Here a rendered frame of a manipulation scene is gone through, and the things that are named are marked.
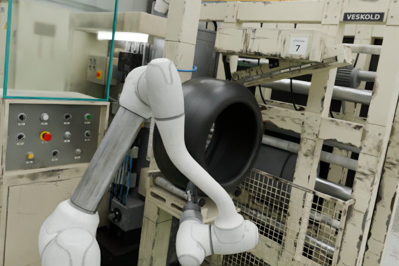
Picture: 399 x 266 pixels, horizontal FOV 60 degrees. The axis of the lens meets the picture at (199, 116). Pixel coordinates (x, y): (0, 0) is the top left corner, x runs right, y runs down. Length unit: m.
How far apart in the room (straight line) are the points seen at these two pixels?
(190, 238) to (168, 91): 0.52
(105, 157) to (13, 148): 0.79
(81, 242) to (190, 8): 1.31
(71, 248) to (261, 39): 1.32
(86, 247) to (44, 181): 0.95
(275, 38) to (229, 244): 1.04
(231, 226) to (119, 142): 0.48
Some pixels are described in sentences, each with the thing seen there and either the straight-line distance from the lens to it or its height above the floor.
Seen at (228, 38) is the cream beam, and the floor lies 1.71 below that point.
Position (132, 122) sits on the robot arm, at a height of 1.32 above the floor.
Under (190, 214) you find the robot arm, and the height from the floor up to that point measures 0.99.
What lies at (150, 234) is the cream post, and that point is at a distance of 2.16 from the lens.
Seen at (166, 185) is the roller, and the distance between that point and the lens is 1.86.
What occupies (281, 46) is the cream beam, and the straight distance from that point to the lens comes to 1.81.
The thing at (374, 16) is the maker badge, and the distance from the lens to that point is 1.98.
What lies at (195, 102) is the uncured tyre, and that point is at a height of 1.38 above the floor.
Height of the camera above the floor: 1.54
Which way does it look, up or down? 8 degrees down
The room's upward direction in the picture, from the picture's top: 8 degrees clockwise
